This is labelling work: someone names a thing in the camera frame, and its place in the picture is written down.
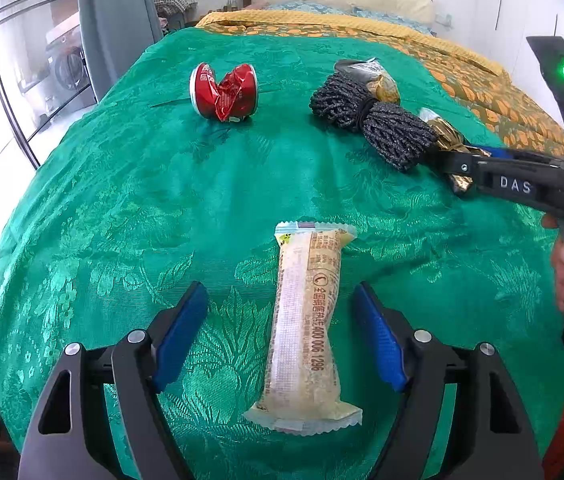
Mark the beige snack bar packet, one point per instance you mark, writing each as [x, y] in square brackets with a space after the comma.
[302, 320]

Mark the gold foil wrapper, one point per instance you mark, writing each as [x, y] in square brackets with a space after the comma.
[444, 130]

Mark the green floral tablecloth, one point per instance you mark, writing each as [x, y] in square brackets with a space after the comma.
[137, 185]

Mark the dark snack packet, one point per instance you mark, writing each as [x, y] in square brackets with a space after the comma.
[384, 85]

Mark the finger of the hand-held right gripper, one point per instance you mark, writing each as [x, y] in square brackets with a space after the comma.
[499, 152]
[462, 167]

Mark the crushed red can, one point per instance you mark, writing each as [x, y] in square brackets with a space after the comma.
[227, 92]

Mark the teal patterned pillow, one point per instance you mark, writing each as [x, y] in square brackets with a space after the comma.
[302, 6]
[387, 17]

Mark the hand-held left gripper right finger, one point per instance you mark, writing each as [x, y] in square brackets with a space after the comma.
[382, 340]

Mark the yellow blanket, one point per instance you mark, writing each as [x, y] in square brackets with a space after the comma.
[262, 22]

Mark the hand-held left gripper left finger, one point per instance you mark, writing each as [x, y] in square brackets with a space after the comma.
[182, 335]

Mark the wall socket plate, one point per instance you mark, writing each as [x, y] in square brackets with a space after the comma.
[443, 20]

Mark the grey washing machine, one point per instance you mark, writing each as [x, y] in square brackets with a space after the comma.
[67, 67]

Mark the glass sliding door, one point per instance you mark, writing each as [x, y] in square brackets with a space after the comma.
[27, 60]

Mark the grey blue curtain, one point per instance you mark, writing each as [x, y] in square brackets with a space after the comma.
[112, 20]

